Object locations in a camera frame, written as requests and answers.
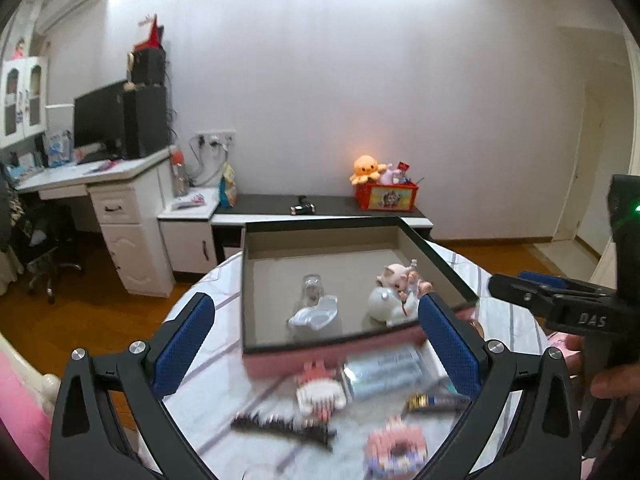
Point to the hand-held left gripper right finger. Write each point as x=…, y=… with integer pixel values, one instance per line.
x=450, y=345

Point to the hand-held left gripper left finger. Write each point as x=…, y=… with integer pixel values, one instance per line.
x=185, y=345

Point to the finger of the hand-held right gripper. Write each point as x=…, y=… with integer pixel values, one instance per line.
x=575, y=312
x=540, y=277

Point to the dark blue gold tube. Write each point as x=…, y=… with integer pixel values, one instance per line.
x=430, y=402

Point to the clear plastic swab case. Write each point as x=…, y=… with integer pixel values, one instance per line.
x=385, y=367

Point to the pink storage box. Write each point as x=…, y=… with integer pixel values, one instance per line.
x=280, y=364

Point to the pink ribbed block toy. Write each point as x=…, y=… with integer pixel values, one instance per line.
x=395, y=447

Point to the black comb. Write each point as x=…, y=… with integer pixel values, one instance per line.
x=280, y=425

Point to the pink white block toy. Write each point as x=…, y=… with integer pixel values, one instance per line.
x=320, y=392

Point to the person's right hand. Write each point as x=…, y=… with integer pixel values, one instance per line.
x=617, y=384

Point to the pink pig figurine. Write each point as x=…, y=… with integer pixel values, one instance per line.
x=411, y=305

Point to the white round figure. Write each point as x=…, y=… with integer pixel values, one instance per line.
x=382, y=305

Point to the white door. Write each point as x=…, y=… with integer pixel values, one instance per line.
x=590, y=170

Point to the white low cabinet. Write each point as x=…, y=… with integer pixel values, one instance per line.
x=187, y=240

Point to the clear plastic cup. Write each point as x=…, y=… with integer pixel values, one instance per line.
x=315, y=317

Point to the small clear bottle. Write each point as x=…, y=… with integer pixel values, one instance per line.
x=312, y=287

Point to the papers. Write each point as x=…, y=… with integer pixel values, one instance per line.
x=187, y=201

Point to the white desk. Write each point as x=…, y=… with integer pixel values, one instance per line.
x=125, y=210

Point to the red toy box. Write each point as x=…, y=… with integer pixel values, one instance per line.
x=387, y=197

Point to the yellow blue snack bag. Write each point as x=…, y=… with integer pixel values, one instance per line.
x=228, y=187

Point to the red-capped water bottle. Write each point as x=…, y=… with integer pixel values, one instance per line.
x=179, y=175

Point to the black office chair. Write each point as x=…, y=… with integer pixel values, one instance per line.
x=45, y=240

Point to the pink blanket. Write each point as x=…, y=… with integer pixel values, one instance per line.
x=22, y=420

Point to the purple plush toy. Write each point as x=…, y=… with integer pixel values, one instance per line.
x=389, y=176

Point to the black flashlight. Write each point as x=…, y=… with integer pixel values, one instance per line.
x=302, y=206

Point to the black-topped low bench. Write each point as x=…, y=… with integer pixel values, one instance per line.
x=330, y=205

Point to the orange octopus plush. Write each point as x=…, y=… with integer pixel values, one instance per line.
x=365, y=167

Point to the black computer tower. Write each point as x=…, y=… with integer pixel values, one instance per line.
x=147, y=122

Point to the blue white package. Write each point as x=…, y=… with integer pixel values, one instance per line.
x=57, y=147

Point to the black monitor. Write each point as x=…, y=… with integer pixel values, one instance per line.
x=97, y=115

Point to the white board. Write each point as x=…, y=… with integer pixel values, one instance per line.
x=60, y=117

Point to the black speaker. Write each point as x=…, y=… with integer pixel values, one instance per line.
x=149, y=66

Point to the wooden figure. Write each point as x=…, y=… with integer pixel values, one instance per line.
x=130, y=67

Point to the red pointed ornament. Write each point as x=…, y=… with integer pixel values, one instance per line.
x=154, y=35

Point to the small pink doll figure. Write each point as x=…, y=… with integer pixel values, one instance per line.
x=20, y=50

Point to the white air conditioner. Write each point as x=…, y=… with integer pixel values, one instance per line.
x=70, y=2

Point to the white bed frame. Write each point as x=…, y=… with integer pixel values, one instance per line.
x=47, y=382

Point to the white wall power outlet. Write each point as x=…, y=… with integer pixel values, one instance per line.
x=215, y=137

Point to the white wall cabinet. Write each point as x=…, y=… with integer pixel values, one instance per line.
x=20, y=100

